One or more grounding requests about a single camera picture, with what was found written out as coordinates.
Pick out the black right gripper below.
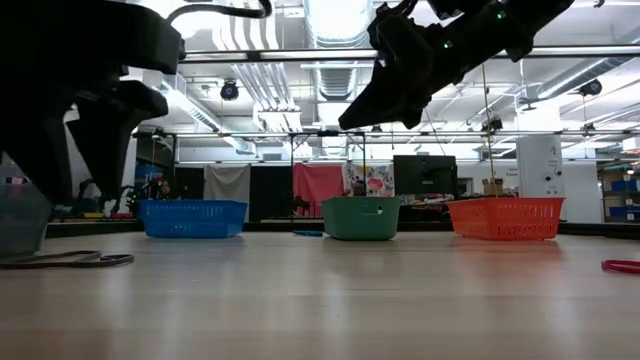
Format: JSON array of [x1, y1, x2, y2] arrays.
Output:
[[338, 1, 502, 132]]

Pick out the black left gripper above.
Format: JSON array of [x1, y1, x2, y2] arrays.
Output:
[[0, 0, 187, 207]]

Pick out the green plastic basket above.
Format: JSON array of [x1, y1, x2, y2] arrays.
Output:
[[321, 195, 401, 242]]

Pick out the brown rubber band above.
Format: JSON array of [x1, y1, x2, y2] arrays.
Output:
[[0, 249, 104, 270]]

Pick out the black rubber band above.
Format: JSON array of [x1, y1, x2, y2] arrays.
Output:
[[74, 253, 136, 269]]

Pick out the red rubber band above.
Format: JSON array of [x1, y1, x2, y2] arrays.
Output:
[[601, 258, 640, 276]]

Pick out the floral cloth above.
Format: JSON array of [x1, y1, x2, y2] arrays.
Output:
[[342, 162, 395, 197]]

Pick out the black monitor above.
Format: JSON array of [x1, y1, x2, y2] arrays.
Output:
[[393, 154, 459, 199]]

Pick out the blue barrel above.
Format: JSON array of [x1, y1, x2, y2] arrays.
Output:
[[134, 164, 162, 201]]

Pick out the red cloth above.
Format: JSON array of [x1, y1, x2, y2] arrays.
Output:
[[293, 162, 346, 220]]

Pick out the grey translucent plastic basket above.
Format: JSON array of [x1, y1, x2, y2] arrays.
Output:
[[0, 169, 54, 257]]

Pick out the blue plastic basket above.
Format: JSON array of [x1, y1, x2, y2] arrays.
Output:
[[138, 199, 249, 239]]

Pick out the black cloth panel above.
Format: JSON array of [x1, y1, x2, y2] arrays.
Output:
[[249, 164, 294, 221]]

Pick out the orange plastic basket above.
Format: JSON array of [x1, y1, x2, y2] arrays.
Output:
[[447, 196, 566, 242]]

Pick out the white cabinet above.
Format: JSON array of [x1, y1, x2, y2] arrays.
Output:
[[516, 134, 567, 199]]

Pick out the grey cloth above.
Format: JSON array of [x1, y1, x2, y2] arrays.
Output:
[[203, 164, 251, 202]]

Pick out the shelf with boxes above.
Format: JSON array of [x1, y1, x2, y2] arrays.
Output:
[[597, 159, 640, 224]]

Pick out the black background frame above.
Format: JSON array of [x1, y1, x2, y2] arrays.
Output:
[[289, 130, 367, 221]]

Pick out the tan hanging cord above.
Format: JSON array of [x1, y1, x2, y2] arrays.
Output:
[[480, 64, 497, 197]]

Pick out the black hanging camera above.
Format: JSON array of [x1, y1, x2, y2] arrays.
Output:
[[577, 78, 604, 98], [219, 79, 240, 102]]

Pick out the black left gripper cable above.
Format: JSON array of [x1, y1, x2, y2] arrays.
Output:
[[167, 0, 274, 24]]

